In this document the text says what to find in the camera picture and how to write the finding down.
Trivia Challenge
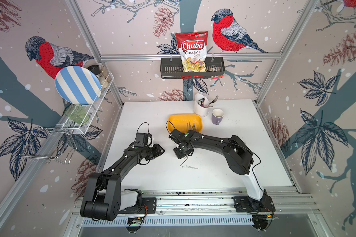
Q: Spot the white cutlery holder cup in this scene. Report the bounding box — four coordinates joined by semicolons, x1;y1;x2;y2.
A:
194;93;210;117

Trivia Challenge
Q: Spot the clear wire dish rack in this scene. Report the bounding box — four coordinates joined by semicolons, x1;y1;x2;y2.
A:
20;72;114;165

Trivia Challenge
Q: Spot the dark lid spice jar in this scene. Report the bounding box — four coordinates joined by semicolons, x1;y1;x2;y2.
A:
88;64;106;86

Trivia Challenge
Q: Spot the metal fork in cup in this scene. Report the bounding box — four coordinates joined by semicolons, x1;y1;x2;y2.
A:
207;95;219;108

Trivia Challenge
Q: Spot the steel nail bottom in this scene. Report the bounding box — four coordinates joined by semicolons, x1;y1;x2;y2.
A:
182;166;198;169

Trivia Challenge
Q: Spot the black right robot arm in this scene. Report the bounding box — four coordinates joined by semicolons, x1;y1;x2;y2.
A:
169;129;272;212

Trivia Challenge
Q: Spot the yellow plastic storage box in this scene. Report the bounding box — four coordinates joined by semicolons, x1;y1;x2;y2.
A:
167;114;203;133

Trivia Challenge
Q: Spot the blue white striped plate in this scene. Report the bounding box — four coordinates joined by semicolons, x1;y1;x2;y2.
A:
55;66;102;105

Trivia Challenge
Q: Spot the red Chuba chips bag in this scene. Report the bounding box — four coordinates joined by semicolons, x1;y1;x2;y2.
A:
176;31;208;73

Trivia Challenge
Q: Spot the black wall basket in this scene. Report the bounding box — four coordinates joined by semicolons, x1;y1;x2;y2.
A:
160;57;225;79

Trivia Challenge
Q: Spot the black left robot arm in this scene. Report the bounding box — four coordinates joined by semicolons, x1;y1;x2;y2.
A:
80;133;165;221

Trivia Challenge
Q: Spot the green glass bowl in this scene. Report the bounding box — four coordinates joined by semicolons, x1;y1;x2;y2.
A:
64;104;89;124

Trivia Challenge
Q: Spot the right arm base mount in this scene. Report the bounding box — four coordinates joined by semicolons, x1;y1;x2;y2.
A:
233;195;276;214

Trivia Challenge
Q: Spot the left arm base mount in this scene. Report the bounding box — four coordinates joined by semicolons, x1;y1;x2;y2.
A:
119;197;157;214

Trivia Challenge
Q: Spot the purple mug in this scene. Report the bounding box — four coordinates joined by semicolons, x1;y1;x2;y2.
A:
212;109;224;125

